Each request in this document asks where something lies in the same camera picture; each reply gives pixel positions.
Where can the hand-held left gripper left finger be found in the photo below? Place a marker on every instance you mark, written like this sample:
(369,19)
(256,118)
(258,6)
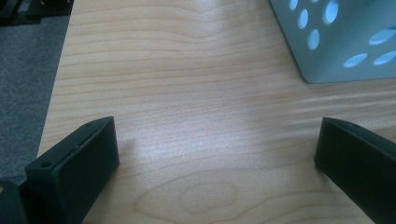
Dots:
(77,168)

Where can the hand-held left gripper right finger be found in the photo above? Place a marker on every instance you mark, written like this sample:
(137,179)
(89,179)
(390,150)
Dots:
(361,165)

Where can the light blue perforated basket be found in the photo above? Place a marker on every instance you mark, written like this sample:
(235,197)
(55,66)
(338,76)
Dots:
(342,62)

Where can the black stand base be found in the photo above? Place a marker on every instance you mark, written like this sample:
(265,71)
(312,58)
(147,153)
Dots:
(37,7)

